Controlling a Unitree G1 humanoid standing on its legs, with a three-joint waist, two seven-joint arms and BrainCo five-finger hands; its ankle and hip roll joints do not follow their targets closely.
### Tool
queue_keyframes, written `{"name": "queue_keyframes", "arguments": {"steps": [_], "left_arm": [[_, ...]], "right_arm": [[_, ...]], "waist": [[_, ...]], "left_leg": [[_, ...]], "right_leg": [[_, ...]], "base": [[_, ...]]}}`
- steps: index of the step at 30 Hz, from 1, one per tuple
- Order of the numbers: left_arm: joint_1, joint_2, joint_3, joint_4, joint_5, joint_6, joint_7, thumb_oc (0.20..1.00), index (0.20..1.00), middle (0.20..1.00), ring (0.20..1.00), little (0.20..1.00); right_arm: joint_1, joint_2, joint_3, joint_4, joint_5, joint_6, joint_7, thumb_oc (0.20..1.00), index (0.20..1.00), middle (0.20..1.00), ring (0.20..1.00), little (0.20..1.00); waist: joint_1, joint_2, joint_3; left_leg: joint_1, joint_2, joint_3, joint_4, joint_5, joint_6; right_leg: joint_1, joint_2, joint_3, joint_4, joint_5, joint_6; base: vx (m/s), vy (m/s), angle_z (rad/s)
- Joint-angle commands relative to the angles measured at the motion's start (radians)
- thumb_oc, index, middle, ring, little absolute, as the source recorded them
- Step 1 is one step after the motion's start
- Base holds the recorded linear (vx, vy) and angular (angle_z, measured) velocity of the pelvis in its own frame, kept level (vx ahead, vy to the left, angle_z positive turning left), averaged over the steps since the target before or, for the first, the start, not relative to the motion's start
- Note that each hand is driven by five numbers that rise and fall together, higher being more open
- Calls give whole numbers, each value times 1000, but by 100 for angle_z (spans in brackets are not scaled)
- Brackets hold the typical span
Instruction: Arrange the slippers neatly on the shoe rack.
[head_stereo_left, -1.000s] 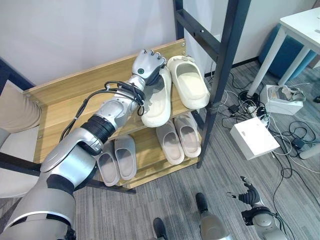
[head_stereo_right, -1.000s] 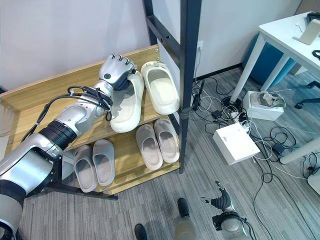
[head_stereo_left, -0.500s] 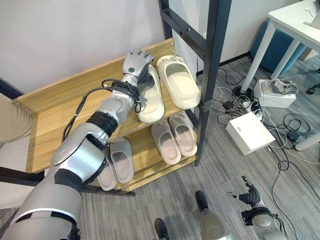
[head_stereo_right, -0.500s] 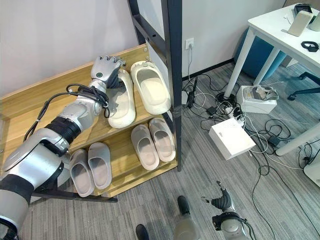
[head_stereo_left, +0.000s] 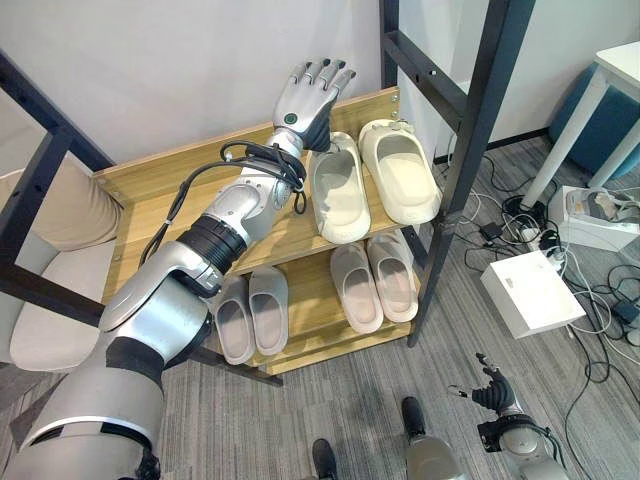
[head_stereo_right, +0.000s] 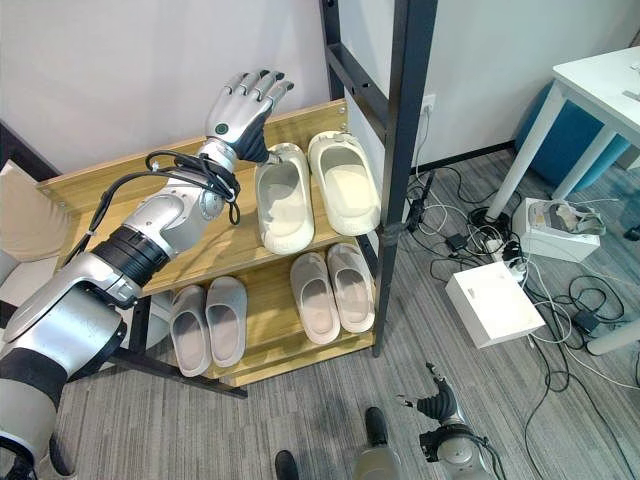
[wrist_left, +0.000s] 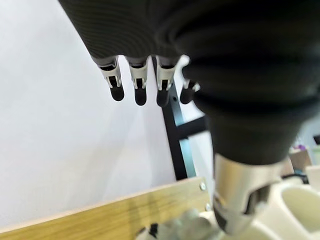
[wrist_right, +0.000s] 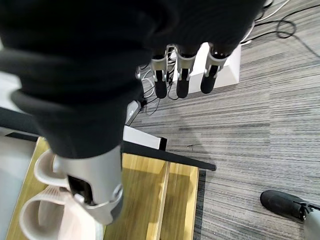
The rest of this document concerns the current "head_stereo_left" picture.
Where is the beige pillow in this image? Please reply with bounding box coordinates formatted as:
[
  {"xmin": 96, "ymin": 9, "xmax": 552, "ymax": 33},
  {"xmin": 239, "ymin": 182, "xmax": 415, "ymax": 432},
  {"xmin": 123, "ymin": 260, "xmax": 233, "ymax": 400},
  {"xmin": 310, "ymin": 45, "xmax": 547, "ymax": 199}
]
[{"xmin": 29, "ymin": 154, "xmax": 125, "ymax": 252}]

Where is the white table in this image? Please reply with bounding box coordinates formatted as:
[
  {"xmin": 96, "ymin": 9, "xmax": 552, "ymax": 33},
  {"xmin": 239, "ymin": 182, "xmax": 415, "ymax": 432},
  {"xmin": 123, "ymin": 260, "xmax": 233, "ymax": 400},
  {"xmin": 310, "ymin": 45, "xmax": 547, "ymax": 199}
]
[{"xmin": 521, "ymin": 41, "xmax": 640, "ymax": 209}]

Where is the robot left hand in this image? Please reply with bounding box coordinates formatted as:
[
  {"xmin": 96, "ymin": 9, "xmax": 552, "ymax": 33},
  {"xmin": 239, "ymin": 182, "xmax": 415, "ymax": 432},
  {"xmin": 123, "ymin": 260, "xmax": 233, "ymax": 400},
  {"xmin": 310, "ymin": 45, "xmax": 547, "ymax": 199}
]
[{"xmin": 272, "ymin": 57, "xmax": 359, "ymax": 153}]

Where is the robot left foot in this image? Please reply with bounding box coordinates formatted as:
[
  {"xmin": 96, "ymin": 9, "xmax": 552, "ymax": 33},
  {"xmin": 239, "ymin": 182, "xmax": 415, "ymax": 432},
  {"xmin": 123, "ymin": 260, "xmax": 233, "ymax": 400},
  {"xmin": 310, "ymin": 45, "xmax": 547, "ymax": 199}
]
[{"xmin": 311, "ymin": 438, "xmax": 339, "ymax": 480}]

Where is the cream slipper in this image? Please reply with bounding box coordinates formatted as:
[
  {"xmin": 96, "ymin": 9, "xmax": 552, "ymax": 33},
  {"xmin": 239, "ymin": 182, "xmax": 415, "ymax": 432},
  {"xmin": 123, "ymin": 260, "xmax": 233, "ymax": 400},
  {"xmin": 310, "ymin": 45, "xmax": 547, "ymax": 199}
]
[
  {"xmin": 358, "ymin": 117, "xmax": 444, "ymax": 225},
  {"xmin": 305, "ymin": 131, "xmax": 373, "ymax": 245}
]

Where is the large black power adapter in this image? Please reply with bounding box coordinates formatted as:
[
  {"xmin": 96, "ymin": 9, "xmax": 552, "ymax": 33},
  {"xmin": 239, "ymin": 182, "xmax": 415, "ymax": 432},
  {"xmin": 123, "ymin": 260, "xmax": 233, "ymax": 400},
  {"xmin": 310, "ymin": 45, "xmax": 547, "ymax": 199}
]
[{"xmin": 611, "ymin": 301, "xmax": 640, "ymax": 325}]

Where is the white seat cushion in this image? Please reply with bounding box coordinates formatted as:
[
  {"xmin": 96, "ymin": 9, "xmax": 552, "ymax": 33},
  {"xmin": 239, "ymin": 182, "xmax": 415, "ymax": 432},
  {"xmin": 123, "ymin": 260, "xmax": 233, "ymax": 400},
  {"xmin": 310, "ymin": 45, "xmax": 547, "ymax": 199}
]
[{"xmin": 8, "ymin": 234, "xmax": 120, "ymax": 374}]

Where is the closed white box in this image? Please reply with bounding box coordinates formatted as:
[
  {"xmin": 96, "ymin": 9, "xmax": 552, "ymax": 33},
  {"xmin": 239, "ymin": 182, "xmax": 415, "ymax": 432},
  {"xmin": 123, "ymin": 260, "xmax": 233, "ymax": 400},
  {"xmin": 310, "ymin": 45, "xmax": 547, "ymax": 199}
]
[{"xmin": 480, "ymin": 249, "xmax": 588, "ymax": 341}]

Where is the coiled black cable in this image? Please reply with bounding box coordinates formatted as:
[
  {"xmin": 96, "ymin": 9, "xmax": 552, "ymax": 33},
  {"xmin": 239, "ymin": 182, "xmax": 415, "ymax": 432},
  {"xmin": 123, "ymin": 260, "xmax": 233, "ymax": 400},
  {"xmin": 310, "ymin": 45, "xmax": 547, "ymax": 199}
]
[{"xmin": 501, "ymin": 193, "xmax": 547, "ymax": 217}]

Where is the long black floor cable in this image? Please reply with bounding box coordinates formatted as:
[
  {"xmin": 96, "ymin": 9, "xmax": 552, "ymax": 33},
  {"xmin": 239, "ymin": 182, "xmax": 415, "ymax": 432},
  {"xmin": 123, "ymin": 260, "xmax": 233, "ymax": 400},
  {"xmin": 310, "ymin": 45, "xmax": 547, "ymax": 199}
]
[{"xmin": 563, "ymin": 264, "xmax": 640, "ymax": 454}]

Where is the pinkish grey slipper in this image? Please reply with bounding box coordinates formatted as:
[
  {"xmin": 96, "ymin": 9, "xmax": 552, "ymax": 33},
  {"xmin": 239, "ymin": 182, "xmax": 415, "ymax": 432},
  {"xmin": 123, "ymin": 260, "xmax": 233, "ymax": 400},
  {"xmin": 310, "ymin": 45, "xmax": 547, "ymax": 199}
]
[
  {"xmin": 329, "ymin": 241, "xmax": 386, "ymax": 336},
  {"xmin": 366, "ymin": 234, "xmax": 420, "ymax": 324}
]

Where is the white floor cable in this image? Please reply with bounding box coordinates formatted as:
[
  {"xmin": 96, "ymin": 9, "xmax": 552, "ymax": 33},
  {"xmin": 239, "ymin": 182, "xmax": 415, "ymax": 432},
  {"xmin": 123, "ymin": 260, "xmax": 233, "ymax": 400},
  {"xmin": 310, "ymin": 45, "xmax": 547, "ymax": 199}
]
[{"xmin": 564, "ymin": 279, "xmax": 640, "ymax": 351}]

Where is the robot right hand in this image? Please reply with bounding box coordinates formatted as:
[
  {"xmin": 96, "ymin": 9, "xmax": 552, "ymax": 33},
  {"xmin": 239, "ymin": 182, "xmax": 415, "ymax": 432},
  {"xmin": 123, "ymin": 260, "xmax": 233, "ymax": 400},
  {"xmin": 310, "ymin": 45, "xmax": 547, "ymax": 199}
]
[{"xmin": 449, "ymin": 352, "xmax": 519, "ymax": 416}]

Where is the black metal frame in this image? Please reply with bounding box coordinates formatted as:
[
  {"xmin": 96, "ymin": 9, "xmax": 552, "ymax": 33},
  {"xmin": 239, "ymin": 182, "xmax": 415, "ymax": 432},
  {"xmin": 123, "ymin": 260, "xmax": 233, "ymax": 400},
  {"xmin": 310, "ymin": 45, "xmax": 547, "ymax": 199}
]
[{"xmin": 0, "ymin": 0, "xmax": 537, "ymax": 387}]

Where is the wooden shoe rack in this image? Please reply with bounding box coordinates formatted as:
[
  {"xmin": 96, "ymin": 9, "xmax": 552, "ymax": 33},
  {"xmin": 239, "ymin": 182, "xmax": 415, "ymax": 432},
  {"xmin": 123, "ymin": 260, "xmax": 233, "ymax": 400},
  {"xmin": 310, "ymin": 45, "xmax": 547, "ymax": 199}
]
[{"xmin": 92, "ymin": 85, "xmax": 446, "ymax": 377}]

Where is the white power strip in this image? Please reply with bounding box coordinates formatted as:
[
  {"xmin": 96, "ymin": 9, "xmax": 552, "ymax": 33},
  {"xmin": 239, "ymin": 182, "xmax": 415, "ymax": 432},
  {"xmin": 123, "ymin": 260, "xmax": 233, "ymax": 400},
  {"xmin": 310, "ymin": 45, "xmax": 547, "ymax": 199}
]
[{"xmin": 519, "ymin": 227, "xmax": 568, "ymax": 272}]

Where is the robot right leg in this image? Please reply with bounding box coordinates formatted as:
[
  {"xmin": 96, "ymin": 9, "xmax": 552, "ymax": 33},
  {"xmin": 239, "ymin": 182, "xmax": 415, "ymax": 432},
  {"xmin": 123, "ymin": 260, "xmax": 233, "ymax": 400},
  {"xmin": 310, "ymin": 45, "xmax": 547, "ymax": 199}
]
[{"xmin": 400, "ymin": 395, "xmax": 467, "ymax": 480}]

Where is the open white box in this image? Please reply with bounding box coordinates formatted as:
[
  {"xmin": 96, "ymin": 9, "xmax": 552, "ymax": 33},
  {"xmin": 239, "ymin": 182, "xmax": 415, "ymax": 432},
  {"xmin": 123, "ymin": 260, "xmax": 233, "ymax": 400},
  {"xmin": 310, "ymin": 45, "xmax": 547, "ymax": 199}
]
[{"xmin": 548, "ymin": 184, "xmax": 640, "ymax": 253}]

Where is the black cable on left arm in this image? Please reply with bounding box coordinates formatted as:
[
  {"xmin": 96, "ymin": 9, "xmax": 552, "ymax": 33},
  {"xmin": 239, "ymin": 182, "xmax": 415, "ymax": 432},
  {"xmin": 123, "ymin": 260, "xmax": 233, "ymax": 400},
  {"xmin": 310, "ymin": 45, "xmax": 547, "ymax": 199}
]
[{"xmin": 139, "ymin": 141, "xmax": 309, "ymax": 266}]

